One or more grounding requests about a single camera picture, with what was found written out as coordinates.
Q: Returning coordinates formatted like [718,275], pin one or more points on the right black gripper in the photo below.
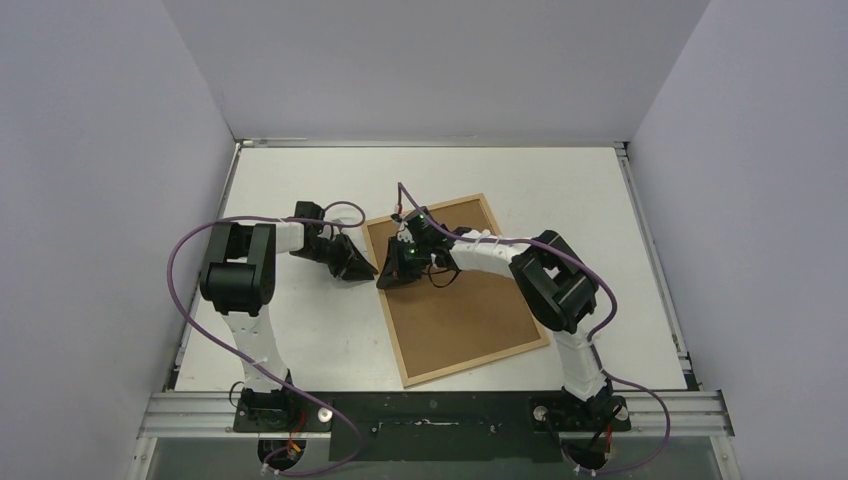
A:
[400,264]

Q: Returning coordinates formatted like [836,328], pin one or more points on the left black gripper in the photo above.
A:
[348,266]

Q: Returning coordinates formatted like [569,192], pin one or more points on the brown backing board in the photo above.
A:
[457,318]

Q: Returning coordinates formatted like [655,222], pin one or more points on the wooden picture frame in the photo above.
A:
[540,331]

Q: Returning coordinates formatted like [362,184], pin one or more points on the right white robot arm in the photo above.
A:
[548,273]

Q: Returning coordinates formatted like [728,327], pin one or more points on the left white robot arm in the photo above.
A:
[238,277]

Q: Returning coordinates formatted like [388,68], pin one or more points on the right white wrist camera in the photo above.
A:
[398,216]

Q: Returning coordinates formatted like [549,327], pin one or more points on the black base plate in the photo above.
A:
[432,426]

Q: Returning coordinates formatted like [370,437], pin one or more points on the aluminium rail front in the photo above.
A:
[188,415]

